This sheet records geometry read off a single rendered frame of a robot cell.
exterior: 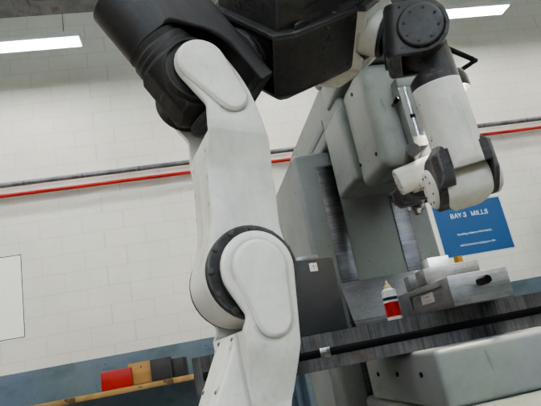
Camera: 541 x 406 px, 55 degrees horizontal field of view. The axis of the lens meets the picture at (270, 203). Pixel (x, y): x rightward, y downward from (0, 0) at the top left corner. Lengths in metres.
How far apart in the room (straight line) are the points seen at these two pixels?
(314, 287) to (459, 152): 0.53
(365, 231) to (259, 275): 1.13
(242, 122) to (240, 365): 0.37
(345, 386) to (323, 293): 0.50
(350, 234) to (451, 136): 0.90
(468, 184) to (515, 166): 6.10
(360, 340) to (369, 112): 0.62
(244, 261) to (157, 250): 4.96
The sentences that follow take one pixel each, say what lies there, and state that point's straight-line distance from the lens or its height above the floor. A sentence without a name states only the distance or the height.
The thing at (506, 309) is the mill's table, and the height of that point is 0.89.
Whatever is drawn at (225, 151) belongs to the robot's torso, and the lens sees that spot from 0.83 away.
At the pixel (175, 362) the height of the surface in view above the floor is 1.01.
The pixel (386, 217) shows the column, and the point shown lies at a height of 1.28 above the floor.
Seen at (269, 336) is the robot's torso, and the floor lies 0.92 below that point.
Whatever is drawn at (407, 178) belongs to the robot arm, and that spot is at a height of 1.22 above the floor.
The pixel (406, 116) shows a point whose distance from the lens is 1.46.
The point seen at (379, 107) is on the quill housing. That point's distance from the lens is 1.49.
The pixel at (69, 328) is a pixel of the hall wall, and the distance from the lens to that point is 5.69.
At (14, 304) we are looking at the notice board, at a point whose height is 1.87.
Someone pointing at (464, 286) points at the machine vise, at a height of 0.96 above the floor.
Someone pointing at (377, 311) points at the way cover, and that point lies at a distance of 1.73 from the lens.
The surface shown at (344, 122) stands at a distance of 1.65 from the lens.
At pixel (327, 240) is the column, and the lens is 1.79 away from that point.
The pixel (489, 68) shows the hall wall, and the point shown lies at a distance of 7.61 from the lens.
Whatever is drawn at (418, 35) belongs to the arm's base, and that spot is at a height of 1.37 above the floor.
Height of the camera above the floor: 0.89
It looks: 16 degrees up
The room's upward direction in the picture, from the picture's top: 11 degrees counter-clockwise
